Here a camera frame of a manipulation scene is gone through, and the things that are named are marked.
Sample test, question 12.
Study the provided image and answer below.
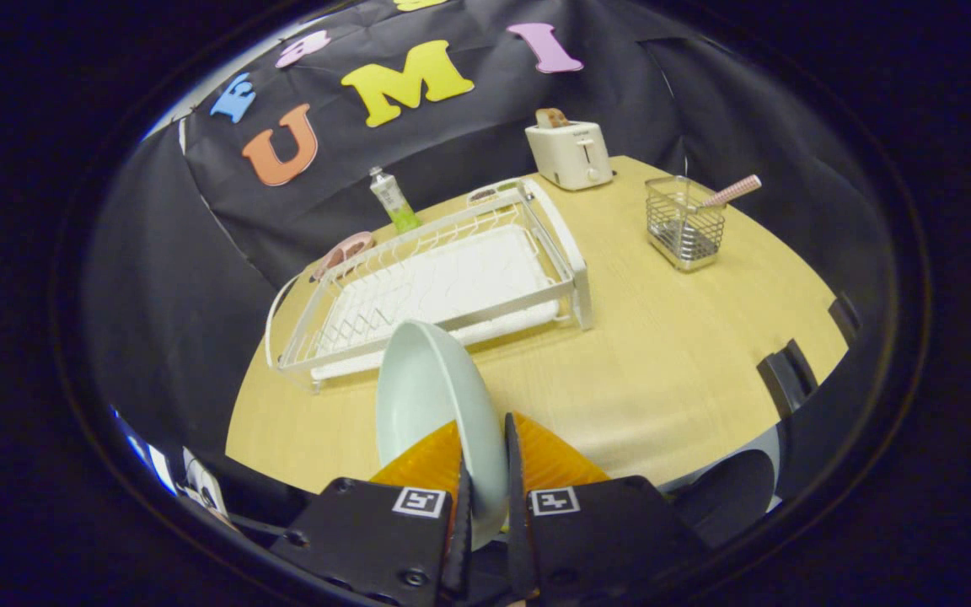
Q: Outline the metal wire basket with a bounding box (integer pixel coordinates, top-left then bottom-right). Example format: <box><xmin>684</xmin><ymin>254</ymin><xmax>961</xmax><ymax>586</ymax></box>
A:
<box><xmin>645</xmin><ymin>175</ymin><xmax>727</xmax><ymax>272</ymax></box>

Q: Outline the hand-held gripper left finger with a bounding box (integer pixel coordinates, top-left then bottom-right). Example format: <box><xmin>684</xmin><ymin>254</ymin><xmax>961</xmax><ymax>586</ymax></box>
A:
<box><xmin>271</xmin><ymin>420</ymin><xmax>475</xmax><ymax>607</ymax></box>

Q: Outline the black backdrop cloth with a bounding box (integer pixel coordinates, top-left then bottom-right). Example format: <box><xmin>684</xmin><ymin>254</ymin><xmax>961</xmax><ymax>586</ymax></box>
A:
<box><xmin>81</xmin><ymin>0</ymin><xmax>899</xmax><ymax>473</ymax></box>

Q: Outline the white drip tray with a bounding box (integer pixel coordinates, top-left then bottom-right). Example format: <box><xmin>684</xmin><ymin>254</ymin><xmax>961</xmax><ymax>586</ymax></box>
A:
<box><xmin>311</xmin><ymin>223</ymin><xmax>561</xmax><ymax>382</ymax></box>

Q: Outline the white wire dish rack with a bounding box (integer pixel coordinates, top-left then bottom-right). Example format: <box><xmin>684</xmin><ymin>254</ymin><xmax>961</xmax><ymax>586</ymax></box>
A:
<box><xmin>265</xmin><ymin>177</ymin><xmax>594</xmax><ymax>395</ymax></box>

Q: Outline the green dish soap bottle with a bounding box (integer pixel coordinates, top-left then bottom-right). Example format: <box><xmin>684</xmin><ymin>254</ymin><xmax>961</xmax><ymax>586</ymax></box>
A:
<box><xmin>368</xmin><ymin>166</ymin><xmax>422</xmax><ymax>234</ymax></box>

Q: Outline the pink checkered handle spoon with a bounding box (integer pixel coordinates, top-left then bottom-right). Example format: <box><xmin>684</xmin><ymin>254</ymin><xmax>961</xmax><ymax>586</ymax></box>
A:
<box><xmin>688</xmin><ymin>175</ymin><xmax>763</xmax><ymax>212</ymax></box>

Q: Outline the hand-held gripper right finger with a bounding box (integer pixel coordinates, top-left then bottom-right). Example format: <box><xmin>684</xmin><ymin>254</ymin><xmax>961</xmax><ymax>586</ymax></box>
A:
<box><xmin>504</xmin><ymin>411</ymin><xmax>710</xmax><ymax>607</ymax></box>

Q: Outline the white toaster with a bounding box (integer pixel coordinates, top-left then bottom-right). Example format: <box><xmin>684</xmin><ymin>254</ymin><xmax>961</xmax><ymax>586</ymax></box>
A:
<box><xmin>525</xmin><ymin>121</ymin><xmax>614</xmax><ymax>191</ymax></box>

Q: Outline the computer monitor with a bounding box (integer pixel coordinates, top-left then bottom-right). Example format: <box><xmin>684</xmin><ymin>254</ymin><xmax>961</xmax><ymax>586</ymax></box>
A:
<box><xmin>110</xmin><ymin>407</ymin><xmax>179</xmax><ymax>497</ymax></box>

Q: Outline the small white divided dish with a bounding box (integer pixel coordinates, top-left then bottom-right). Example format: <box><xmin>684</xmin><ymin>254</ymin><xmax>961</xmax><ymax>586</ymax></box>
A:
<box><xmin>466</xmin><ymin>180</ymin><xmax>522</xmax><ymax>206</ymax></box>

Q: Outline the pink divided dish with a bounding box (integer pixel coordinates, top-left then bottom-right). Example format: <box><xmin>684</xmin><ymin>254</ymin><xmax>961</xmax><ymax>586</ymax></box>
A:
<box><xmin>310</xmin><ymin>231</ymin><xmax>375</xmax><ymax>282</ymax></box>

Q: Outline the pale green plate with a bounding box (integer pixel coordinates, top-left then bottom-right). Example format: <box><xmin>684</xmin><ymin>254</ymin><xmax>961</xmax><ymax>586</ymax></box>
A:
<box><xmin>376</xmin><ymin>320</ymin><xmax>509</xmax><ymax>551</ymax></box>

